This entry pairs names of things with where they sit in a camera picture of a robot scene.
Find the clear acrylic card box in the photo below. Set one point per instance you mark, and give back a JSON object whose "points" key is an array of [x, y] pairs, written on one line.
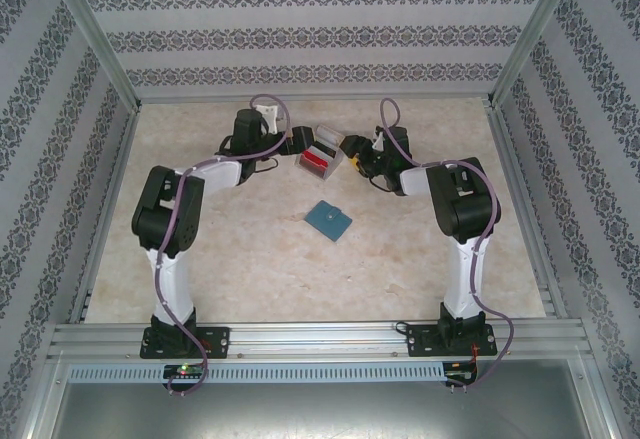
{"points": [[312, 174]]}

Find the blue leather card holder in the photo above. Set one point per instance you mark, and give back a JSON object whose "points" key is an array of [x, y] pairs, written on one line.
{"points": [[327, 221]]}

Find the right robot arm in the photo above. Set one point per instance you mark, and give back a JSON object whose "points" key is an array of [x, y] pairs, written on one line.
{"points": [[467, 279]]}

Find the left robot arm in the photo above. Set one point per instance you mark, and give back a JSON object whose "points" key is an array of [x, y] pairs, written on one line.
{"points": [[167, 279]]}

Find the red plastic card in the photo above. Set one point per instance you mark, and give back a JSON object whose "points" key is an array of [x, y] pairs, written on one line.
{"points": [[312, 160]]}

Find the stack of plastic cards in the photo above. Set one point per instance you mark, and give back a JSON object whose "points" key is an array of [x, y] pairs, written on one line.
{"points": [[329, 135]]}

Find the small dark circuit board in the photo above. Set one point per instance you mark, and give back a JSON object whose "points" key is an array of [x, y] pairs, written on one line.
{"points": [[462, 374]]}

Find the sheet metal tray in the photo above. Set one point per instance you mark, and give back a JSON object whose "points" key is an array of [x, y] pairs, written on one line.
{"points": [[320, 409]]}

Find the circuit board with green light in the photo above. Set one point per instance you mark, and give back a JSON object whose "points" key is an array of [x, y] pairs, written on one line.
{"points": [[182, 370]]}

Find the aluminium side rail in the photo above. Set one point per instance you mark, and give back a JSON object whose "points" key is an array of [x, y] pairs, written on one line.
{"points": [[524, 209], [121, 169]]}

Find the aluminium frame post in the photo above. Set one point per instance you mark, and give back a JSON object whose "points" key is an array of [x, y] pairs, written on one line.
{"points": [[531, 34], [101, 34]]}

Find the long aluminium mounting rail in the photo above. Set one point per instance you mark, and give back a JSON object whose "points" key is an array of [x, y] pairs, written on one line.
{"points": [[320, 339]]}

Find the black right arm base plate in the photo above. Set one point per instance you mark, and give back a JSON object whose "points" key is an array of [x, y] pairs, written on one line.
{"points": [[417, 341]]}

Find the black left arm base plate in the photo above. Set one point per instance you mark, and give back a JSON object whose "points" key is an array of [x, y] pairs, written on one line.
{"points": [[220, 341]]}

